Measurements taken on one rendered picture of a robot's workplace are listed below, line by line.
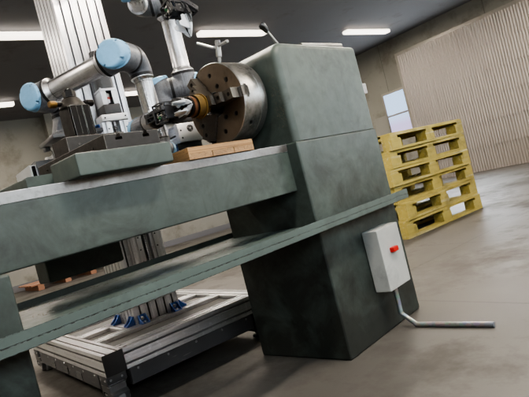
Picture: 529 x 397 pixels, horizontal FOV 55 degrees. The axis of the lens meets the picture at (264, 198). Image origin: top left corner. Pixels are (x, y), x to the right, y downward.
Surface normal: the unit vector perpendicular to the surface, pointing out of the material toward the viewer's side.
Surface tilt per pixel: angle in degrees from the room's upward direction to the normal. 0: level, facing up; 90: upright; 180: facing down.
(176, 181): 90
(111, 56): 89
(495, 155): 90
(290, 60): 90
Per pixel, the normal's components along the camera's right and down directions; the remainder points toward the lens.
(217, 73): -0.65, 0.18
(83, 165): 0.71, -0.17
